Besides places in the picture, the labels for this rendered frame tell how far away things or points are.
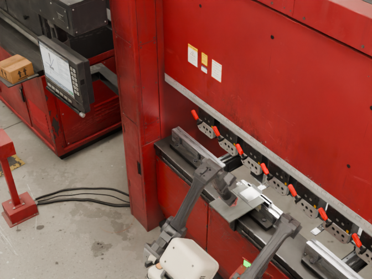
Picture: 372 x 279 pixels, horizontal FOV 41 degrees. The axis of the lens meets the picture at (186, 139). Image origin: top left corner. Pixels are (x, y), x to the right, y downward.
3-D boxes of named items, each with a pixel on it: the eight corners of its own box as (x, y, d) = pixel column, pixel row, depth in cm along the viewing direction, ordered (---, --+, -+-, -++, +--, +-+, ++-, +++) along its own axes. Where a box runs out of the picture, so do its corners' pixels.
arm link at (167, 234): (157, 238, 237) (165, 245, 235) (170, 221, 237) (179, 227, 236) (162, 238, 246) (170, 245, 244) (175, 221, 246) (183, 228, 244)
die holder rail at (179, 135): (171, 139, 351) (171, 129, 345) (179, 137, 353) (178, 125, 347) (217, 180, 320) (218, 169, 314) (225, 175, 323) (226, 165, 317)
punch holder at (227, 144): (218, 144, 300) (219, 122, 290) (228, 139, 304) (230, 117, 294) (234, 158, 291) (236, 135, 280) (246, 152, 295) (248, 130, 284)
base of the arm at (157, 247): (143, 244, 238) (158, 260, 231) (153, 231, 238) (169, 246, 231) (151, 248, 245) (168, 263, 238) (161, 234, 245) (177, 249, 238)
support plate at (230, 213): (208, 204, 288) (208, 202, 287) (243, 184, 300) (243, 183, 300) (229, 223, 277) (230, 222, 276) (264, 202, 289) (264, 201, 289)
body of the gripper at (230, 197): (225, 187, 281) (221, 181, 276) (237, 197, 275) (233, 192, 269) (217, 195, 281) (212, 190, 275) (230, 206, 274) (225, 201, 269)
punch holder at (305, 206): (292, 203, 263) (296, 180, 253) (303, 196, 267) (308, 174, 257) (314, 221, 254) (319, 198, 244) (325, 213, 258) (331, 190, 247)
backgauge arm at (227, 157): (209, 172, 344) (210, 158, 335) (276, 137, 374) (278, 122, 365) (217, 179, 339) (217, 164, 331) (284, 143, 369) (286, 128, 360)
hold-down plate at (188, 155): (169, 146, 345) (169, 143, 343) (175, 143, 348) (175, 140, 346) (196, 170, 327) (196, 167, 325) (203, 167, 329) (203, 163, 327)
